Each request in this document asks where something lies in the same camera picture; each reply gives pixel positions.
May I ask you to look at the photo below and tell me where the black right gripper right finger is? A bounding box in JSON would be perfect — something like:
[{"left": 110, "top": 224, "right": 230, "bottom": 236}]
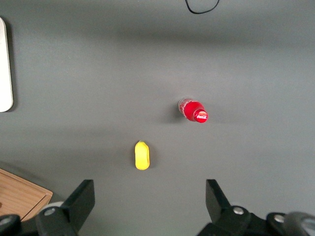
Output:
[{"left": 196, "top": 178, "right": 291, "bottom": 236}]

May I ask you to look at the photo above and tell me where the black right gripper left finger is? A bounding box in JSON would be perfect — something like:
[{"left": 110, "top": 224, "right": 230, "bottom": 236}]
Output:
[{"left": 0, "top": 179, "right": 95, "bottom": 236}]

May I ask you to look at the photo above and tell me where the white rectangular tray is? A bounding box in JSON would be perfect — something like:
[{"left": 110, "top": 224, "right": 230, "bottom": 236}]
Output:
[{"left": 0, "top": 16, "right": 14, "bottom": 113}]

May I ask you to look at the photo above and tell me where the wooden drawer cabinet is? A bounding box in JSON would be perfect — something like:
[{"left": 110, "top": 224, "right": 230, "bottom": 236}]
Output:
[{"left": 0, "top": 168, "right": 54, "bottom": 223}]

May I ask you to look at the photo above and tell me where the yellow lemon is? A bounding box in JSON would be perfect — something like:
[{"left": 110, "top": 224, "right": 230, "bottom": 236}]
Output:
[{"left": 134, "top": 140, "right": 151, "bottom": 171}]

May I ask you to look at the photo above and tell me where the red cola bottle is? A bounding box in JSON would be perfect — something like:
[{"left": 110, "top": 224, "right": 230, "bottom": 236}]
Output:
[{"left": 177, "top": 97, "right": 209, "bottom": 124}]

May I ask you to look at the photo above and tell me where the thin black looped cable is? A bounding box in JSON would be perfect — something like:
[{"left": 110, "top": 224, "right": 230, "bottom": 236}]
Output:
[{"left": 184, "top": 0, "right": 221, "bottom": 14}]

